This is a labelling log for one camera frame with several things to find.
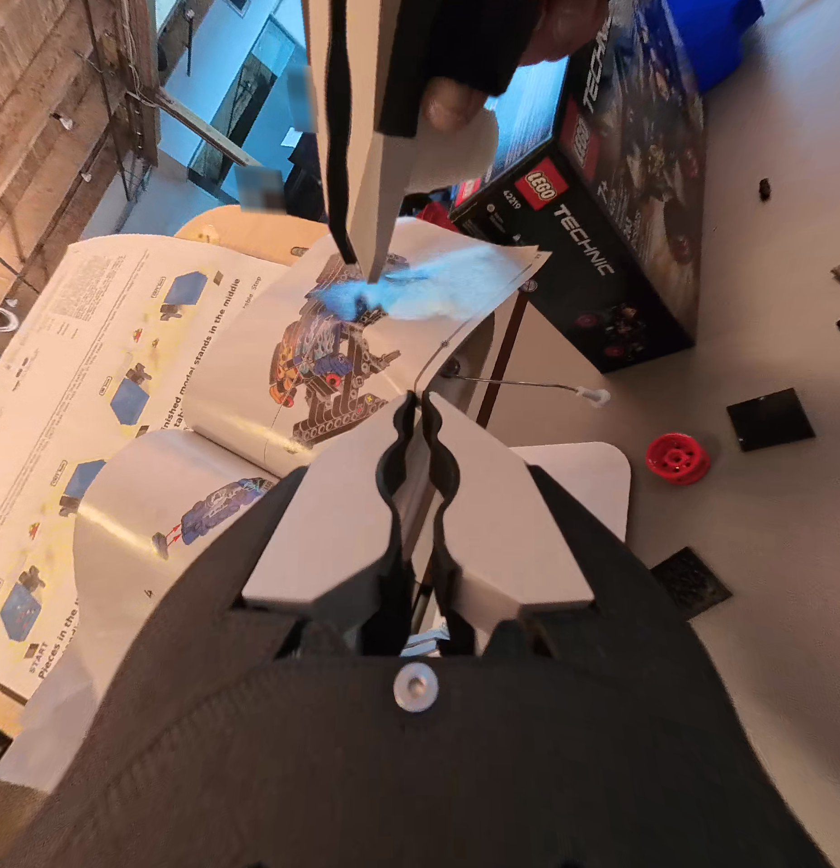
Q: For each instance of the black toy set box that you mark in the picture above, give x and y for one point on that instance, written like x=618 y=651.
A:
x=630 y=271

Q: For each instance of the white book stand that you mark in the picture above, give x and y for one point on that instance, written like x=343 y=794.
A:
x=582 y=475

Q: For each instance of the blue storage bin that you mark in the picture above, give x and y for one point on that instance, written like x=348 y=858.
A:
x=718 y=34

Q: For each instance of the black square plate piece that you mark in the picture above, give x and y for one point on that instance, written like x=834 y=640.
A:
x=691 y=583

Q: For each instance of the small black tile piece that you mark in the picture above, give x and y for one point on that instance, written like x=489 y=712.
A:
x=771 y=420

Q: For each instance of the red wheel rim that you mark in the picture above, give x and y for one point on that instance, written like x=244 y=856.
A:
x=677 y=460

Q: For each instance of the instruction booklet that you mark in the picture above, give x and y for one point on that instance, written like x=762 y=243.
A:
x=121 y=305

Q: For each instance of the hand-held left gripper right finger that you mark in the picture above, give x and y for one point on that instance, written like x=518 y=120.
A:
x=514 y=542

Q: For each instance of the scattered small brick pieces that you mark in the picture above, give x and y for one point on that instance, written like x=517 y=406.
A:
x=765 y=188

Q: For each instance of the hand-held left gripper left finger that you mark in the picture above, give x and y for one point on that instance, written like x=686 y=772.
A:
x=311 y=542

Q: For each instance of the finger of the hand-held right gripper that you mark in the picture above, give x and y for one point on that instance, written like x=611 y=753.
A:
x=318 y=68
x=379 y=176

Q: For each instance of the person's right hand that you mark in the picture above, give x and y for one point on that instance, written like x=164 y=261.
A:
x=569 y=27

